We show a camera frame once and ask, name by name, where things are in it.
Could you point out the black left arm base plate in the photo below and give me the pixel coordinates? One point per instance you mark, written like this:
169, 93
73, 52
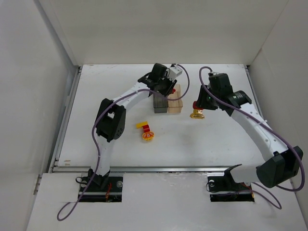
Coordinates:
111, 192

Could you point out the yellow butterfly lego brick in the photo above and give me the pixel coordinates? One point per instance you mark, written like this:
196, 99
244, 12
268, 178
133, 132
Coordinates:
148, 136

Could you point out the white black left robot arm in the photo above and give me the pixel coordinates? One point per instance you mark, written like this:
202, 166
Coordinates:
110, 121

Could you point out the orange transparent container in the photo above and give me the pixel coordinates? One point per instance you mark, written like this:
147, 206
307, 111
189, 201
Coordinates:
174, 103

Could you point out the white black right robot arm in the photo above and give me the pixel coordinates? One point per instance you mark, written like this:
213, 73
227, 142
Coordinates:
281, 161

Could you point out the red small lego brick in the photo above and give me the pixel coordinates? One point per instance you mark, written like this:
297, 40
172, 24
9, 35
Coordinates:
195, 106

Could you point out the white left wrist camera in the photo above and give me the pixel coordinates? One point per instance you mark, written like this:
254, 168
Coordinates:
174, 71

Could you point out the aluminium rail front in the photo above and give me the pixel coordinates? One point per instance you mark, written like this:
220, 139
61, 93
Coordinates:
57, 169

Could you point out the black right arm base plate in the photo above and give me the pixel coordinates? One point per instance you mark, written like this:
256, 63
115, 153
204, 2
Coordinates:
231, 192

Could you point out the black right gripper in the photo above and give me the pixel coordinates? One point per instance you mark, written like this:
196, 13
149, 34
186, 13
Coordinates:
205, 102

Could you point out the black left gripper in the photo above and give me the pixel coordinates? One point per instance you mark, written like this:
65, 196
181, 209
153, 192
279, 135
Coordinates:
166, 87

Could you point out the aluminium rail left side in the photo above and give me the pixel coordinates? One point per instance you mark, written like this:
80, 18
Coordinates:
63, 122

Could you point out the grey transparent container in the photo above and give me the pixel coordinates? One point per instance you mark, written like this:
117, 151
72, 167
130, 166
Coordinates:
160, 104

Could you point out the yellow striped lego brick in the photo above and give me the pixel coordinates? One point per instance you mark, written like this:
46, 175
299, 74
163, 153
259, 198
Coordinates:
197, 114

